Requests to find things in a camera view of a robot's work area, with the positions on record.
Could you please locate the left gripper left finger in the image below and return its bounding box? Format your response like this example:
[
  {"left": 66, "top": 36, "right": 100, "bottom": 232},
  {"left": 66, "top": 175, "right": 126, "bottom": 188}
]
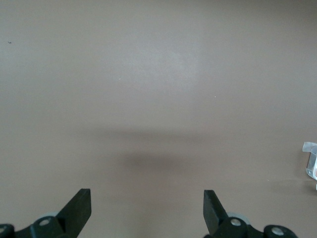
[{"left": 28, "top": 181, "right": 92, "bottom": 238}]

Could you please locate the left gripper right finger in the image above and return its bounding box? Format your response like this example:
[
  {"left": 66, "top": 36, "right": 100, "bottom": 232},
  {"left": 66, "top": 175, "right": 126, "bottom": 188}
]
[{"left": 203, "top": 190, "right": 264, "bottom": 238}]

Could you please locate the clear plastic egg carton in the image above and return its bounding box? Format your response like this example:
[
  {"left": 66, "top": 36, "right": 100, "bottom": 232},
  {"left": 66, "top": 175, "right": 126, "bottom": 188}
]
[{"left": 301, "top": 141, "right": 317, "bottom": 190}]

